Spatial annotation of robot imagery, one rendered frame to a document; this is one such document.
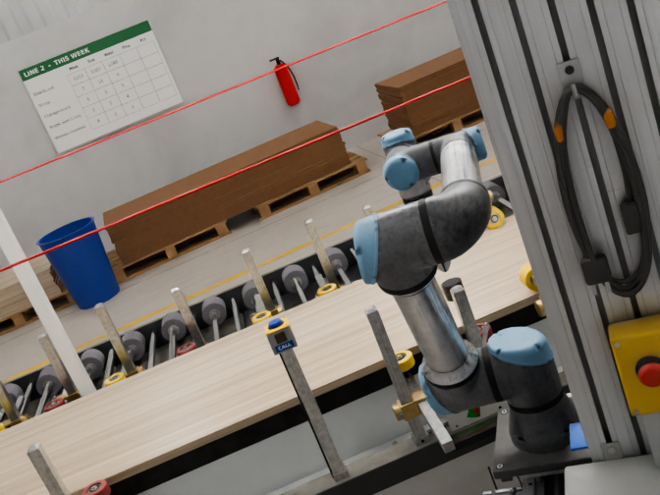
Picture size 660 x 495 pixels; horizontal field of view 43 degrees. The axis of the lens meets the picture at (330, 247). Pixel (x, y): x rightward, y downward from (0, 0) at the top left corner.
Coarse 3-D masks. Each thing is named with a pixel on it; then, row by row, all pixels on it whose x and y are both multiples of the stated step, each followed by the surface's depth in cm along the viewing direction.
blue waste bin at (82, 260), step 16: (80, 224) 775; (48, 240) 765; (64, 240) 728; (80, 240) 734; (96, 240) 749; (48, 256) 740; (64, 256) 733; (80, 256) 736; (96, 256) 747; (64, 272) 741; (80, 272) 740; (96, 272) 747; (112, 272) 765; (80, 288) 746; (96, 288) 749; (112, 288) 760; (80, 304) 758
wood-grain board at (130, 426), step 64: (512, 256) 298; (320, 320) 308; (384, 320) 288; (128, 384) 319; (192, 384) 297; (256, 384) 279; (320, 384) 262; (0, 448) 308; (64, 448) 288; (128, 448) 270; (192, 448) 260
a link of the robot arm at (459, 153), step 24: (432, 144) 178; (456, 144) 171; (480, 144) 175; (456, 168) 158; (456, 192) 143; (480, 192) 145; (432, 216) 140; (456, 216) 140; (480, 216) 142; (456, 240) 140
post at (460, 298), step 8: (456, 288) 239; (456, 296) 238; (464, 296) 239; (456, 304) 241; (464, 304) 239; (464, 312) 240; (464, 320) 241; (472, 320) 241; (464, 328) 244; (472, 328) 242; (472, 336) 242; (480, 336) 243; (472, 344) 243; (480, 344) 244
